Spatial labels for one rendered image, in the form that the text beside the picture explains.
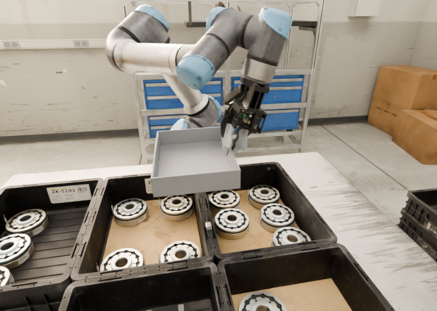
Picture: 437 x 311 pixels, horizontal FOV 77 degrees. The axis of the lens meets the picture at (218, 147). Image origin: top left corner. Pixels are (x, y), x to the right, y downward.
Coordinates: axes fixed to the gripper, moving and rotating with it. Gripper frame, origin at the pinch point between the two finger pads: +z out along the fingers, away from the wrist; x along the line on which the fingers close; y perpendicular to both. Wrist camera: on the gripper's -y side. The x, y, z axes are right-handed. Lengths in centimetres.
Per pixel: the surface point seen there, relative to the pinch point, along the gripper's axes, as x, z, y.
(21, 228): -51, 38, -7
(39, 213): -48, 37, -13
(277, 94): 103, 9, -181
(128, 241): -21.4, 32.1, 2.1
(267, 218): 16.9, 17.8, 4.6
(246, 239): 10.2, 22.7, 8.8
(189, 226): -4.4, 27.1, 0.0
